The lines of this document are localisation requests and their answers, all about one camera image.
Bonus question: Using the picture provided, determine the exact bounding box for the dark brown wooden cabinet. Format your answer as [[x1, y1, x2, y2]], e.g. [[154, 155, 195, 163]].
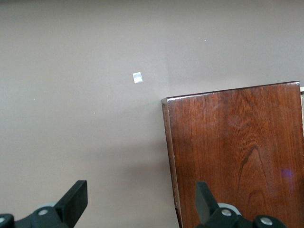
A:
[[161, 81, 304, 228]]

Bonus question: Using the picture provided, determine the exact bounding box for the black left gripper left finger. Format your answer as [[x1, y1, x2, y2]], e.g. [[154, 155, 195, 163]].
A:
[[0, 180, 89, 228]]

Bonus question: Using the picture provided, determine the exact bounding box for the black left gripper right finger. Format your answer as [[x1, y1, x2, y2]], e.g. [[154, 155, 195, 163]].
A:
[[195, 181, 285, 228]]

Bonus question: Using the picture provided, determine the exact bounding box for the small tape patch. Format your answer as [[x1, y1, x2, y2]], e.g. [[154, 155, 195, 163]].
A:
[[132, 71, 143, 85]]

